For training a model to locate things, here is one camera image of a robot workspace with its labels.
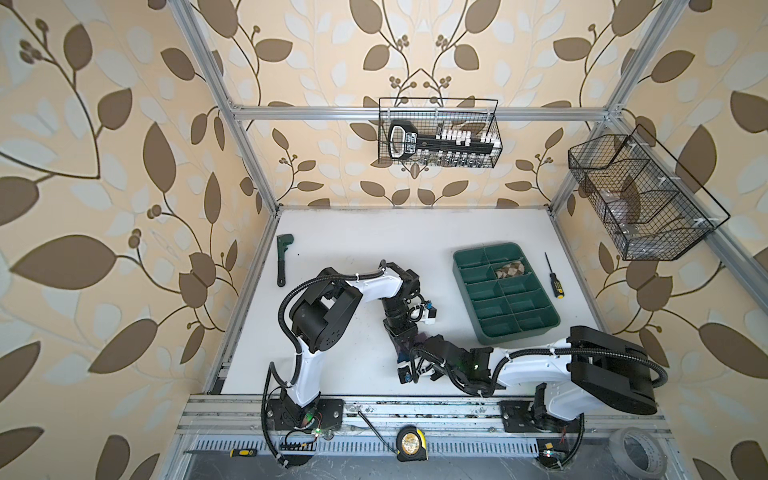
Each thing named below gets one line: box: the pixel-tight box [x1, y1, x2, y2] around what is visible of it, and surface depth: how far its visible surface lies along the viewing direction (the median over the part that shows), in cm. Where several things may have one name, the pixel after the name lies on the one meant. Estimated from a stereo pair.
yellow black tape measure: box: [396, 424, 429, 462], surface depth 69 cm
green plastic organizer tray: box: [452, 242, 561, 345], surface depth 95 cm
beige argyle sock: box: [496, 260, 525, 279], surface depth 97 cm
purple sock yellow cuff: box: [397, 332, 428, 363], surface depth 84 cm
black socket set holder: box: [388, 120, 502, 168], surface depth 86 cm
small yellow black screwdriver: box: [229, 448, 258, 458], surface depth 71 cm
